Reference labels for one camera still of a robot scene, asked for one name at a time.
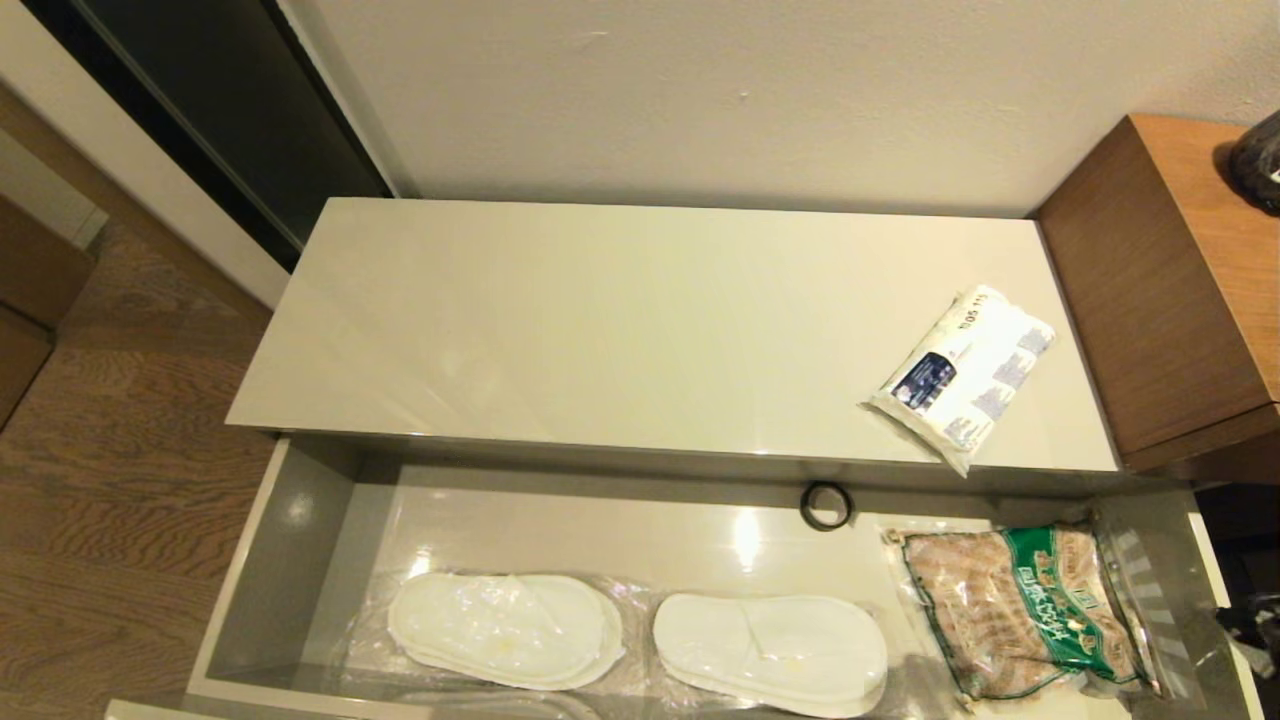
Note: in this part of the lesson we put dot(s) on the white slippers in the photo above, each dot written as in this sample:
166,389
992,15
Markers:
505,630
770,650

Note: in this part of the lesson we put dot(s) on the floral tissue pack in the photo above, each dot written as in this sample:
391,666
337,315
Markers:
970,380

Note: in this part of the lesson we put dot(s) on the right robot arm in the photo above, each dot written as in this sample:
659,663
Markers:
1260,625

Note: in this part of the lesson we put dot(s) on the glossy white drawer cabinet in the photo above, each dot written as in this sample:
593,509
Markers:
700,330

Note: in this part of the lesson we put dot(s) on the black tape roll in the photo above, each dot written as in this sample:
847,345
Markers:
806,505

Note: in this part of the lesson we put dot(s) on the green snack bag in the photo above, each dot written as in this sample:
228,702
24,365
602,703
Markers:
1020,610

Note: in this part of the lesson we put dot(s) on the dark sliding door panel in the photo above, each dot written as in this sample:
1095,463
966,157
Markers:
230,110

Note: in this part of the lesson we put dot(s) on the brown wooden side cabinet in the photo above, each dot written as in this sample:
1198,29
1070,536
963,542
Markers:
1150,300

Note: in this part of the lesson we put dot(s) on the brown wooden furniture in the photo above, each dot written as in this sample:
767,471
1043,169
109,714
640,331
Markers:
30,290

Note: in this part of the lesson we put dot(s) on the dark round object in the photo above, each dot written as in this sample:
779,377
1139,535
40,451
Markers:
1262,165

